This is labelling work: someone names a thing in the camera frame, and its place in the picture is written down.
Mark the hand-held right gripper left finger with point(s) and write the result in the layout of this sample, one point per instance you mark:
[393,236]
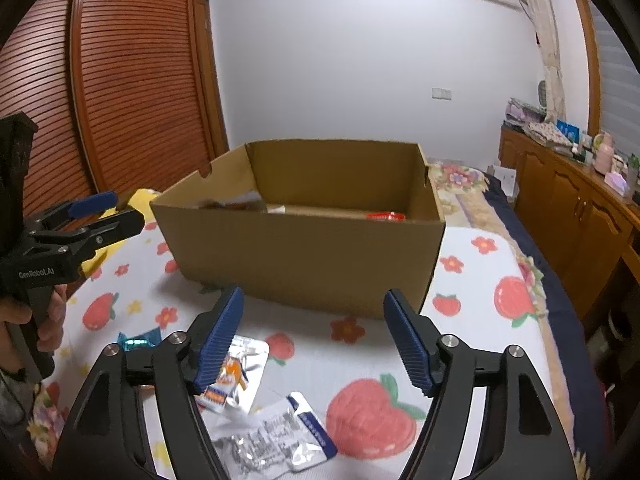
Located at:
[220,345]

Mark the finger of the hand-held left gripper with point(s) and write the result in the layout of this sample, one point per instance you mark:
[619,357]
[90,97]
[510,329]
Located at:
[112,230]
[92,206]

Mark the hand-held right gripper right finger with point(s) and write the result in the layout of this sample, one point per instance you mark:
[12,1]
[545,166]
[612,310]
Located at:
[411,347]

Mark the orange snack packet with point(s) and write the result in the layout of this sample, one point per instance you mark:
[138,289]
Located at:
[250,360]

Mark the teal candy wrapper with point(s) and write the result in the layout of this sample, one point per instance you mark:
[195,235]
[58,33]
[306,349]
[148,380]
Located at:
[135,344]

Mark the blue white snack packet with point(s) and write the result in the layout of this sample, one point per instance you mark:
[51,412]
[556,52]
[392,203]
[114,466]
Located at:
[280,435]

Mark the brown cardboard box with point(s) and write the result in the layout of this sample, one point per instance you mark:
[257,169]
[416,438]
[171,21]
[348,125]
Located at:
[300,260]

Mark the clear-wrapped granola bar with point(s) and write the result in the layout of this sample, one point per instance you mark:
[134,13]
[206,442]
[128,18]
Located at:
[230,205]

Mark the red snack packet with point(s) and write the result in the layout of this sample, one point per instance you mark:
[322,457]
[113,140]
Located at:
[385,216]

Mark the person's left hand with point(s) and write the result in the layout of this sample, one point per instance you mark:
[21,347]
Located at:
[52,315]

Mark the strawberry print tablecloth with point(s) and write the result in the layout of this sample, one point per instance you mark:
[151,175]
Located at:
[475,285]

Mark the wooden louvered wardrobe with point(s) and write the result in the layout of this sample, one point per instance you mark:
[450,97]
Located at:
[125,85]

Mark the wooden door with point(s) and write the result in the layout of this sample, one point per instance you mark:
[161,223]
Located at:
[210,85]

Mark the floral bed blanket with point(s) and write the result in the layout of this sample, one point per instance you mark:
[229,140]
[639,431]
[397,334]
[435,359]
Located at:
[465,185]

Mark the white paper bag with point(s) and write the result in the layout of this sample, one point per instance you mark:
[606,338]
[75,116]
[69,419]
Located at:
[504,177]

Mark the wooden sideboard cabinet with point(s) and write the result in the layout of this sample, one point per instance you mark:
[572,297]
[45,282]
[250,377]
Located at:
[565,200]

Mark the floral cloth pile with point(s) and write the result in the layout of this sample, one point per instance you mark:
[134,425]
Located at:
[545,136]

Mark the purple bag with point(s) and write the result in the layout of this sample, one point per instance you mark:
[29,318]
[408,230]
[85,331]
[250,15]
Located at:
[522,112]

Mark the pink tissue box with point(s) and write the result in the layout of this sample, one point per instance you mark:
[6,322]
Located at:
[616,182]

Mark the blue box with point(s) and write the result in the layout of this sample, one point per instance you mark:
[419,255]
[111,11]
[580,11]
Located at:
[567,131]

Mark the pink thermos jug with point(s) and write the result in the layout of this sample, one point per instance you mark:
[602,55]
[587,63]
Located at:
[603,155]

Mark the green bottle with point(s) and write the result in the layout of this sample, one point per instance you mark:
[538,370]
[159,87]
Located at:
[634,170]

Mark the small white fan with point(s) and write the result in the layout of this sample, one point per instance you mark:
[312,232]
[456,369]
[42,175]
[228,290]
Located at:
[541,94]

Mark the cream curtain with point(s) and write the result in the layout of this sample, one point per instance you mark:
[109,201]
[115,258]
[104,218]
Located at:
[547,50]

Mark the grey window blind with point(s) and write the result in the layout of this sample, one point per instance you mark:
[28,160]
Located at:
[622,90]

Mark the white wall switch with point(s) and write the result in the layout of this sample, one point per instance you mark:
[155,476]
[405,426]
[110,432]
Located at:
[441,93]

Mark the wooden window frame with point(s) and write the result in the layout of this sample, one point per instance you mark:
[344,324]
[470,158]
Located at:
[590,60]

